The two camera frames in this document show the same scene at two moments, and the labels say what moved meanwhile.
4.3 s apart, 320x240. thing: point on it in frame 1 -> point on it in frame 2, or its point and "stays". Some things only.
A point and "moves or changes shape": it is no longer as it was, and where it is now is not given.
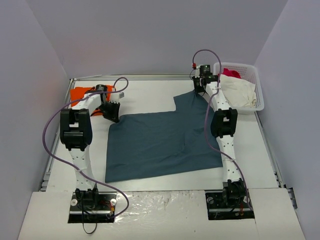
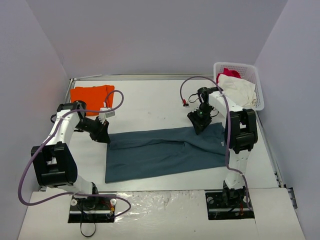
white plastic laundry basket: x=249 y=73 stays
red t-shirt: x=227 y=72 stays
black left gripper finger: x=112 y=111 -> x=104 y=136
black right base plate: x=217 y=210 stays
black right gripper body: x=198 y=83 -> x=198 y=120
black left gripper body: x=110 y=109 -> x=99 y=130
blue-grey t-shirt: x=147 y=145 moves or changes shape
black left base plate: x=93 y=207 stays
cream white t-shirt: x=239 y=92 stays
